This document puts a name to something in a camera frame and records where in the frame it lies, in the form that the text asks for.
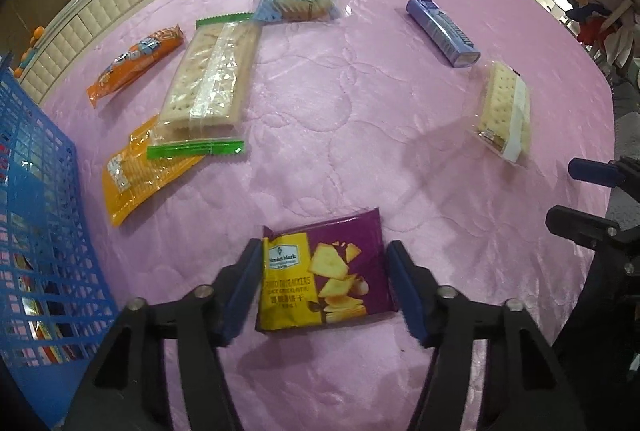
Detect orange translucent cracker packet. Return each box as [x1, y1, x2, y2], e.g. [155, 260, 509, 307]
[102, 116, 211, 228]

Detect dark blue biscuit packet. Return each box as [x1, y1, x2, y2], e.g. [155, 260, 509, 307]
[405, 0, 481, 68]

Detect clear green-ended cracker packet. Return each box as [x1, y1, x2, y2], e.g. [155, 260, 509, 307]
[146, 11, 262, 160]

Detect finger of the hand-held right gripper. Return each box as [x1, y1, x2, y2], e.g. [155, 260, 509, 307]
[568, 157, 640, 202]
[545, 206, 640, 374]

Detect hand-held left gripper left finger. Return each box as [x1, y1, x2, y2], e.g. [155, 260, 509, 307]
[60, 240, 265, 431]

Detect purple and yellow cracker packet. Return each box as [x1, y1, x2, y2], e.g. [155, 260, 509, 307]
[255, 207, 398, 333]

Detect light blue cookie packet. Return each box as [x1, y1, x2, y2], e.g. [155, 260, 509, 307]
[252, 0, 342, 24]

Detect long orange snack packet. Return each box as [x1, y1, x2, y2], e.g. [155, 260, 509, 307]
[86, 24, 183, 108]

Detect cream cabinet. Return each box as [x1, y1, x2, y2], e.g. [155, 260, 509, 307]
[17, 0, 266, 104]

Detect white-banded cracker packet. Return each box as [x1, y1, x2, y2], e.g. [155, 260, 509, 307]
[465, 60, 532, 168]

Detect blue plastic basket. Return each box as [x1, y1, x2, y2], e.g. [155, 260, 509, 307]
[0, 54, 121, 429]

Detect plate of oranges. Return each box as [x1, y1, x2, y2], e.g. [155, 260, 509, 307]
[15, 26, 46, 77]

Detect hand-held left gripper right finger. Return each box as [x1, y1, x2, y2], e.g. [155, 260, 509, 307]
[385, 240, 587, 431]

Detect hanging mixed garments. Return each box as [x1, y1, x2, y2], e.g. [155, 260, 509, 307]
[565, 0, 640, 72]

